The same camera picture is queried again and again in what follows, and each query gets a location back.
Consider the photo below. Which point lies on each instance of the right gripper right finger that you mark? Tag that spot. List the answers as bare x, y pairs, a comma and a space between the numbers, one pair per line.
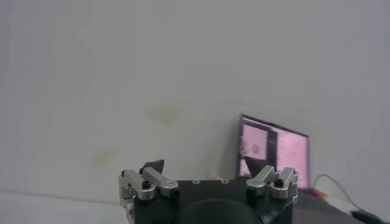
265, 179

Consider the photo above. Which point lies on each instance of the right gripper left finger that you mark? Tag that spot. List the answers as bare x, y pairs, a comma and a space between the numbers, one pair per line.
158, 179

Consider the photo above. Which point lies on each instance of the black computer monitor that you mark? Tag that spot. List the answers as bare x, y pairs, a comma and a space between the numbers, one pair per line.
289, 149

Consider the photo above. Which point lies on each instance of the black desk object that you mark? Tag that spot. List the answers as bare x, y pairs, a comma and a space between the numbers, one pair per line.
370, 217

